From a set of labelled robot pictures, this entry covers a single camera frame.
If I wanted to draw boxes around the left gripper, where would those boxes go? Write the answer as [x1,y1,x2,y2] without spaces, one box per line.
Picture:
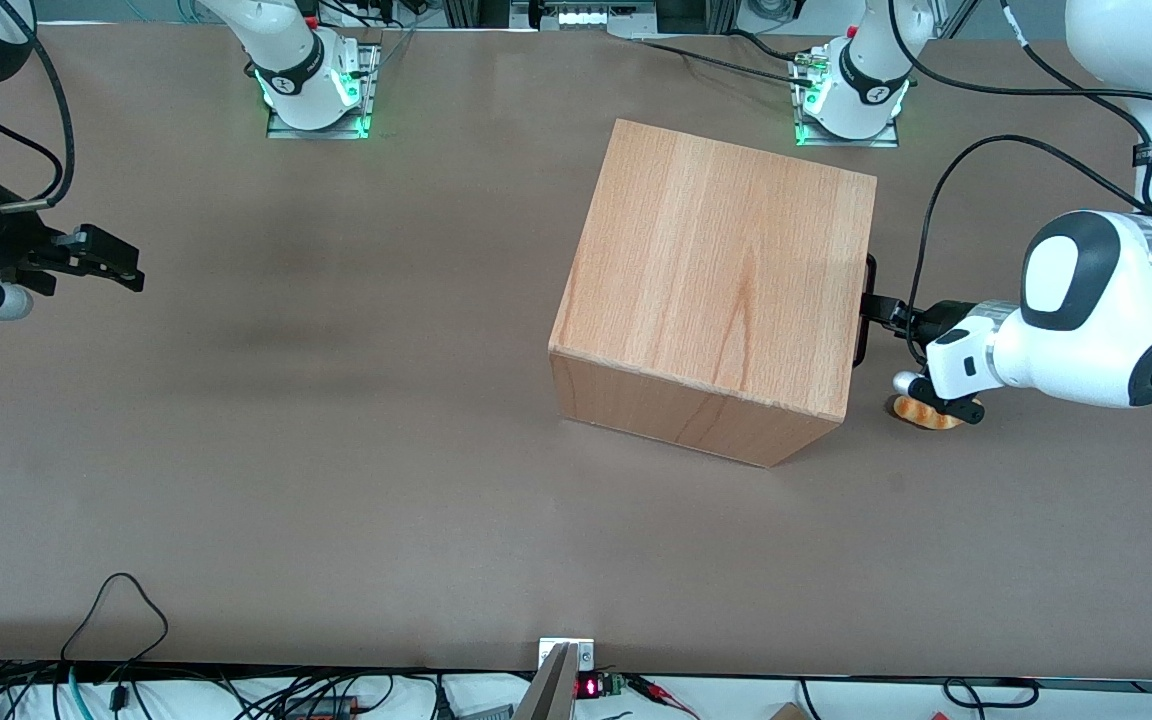
[862,294,1006,402]

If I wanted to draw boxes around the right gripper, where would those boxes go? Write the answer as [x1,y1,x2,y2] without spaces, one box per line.
[0,195,146,301]

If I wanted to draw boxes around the light wooden drawer cabinet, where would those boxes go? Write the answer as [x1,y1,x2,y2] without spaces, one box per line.
[548,118,878,468]

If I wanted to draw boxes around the toy croissant bread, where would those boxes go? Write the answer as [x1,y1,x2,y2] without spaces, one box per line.
[893,395,969,432]

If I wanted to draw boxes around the white lit power unit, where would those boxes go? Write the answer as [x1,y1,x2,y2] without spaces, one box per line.
[510,0,659,38]

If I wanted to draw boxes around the red and black clip leads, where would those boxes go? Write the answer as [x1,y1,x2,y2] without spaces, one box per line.
[624,674,702,720]

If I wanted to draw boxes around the black and orange power box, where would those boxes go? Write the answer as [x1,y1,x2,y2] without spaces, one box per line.
[281,694,365,720]

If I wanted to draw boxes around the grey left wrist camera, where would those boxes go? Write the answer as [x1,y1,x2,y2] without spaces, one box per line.
[892,370,986,427]

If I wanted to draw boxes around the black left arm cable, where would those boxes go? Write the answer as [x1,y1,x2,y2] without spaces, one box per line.
[886,0,1152,367]

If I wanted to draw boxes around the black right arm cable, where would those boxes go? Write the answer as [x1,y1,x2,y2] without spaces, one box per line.
[0,0,77,214]

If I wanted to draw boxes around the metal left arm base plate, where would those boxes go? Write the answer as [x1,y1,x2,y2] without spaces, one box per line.
[793,50,901,149]

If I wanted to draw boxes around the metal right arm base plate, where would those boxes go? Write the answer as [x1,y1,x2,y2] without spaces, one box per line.
[266,40,382,140]

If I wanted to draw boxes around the black cable to arm base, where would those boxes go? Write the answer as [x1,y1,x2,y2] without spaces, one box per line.
[633,30,817,86]

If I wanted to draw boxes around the black looped table cable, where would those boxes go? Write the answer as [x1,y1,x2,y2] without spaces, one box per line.
[60,572,170,713]

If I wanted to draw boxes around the thin black coiled cable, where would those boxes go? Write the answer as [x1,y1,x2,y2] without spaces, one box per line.
[940,677,1043,713]

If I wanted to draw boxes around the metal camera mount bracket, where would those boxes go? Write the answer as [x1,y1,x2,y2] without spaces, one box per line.
[513,637,598,720]

